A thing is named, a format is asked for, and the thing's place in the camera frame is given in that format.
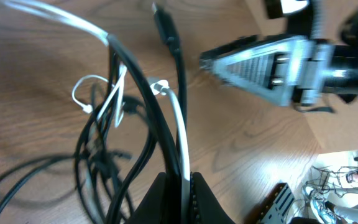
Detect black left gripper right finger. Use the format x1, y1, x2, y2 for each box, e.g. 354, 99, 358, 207
188, 172, 234, 224

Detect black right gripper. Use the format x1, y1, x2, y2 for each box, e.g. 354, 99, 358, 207
199, 35, 358, 106

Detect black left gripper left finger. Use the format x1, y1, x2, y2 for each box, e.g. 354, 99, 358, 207
126, 172, 167, 224

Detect black cable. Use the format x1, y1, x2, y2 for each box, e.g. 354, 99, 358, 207
0, 2, 188, 224

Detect white usb cable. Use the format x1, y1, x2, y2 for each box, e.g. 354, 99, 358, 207
1, 0, 191, 224

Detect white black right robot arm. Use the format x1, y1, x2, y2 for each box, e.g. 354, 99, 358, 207
199, 0, 358, 113

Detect person legs with sneakers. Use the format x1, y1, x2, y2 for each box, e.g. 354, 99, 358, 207
303, 185, 358, 223

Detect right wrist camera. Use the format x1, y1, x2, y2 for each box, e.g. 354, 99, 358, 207
263, 0, 310, 19

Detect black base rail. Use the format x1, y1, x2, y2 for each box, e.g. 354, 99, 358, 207
244, 183, 295, 224

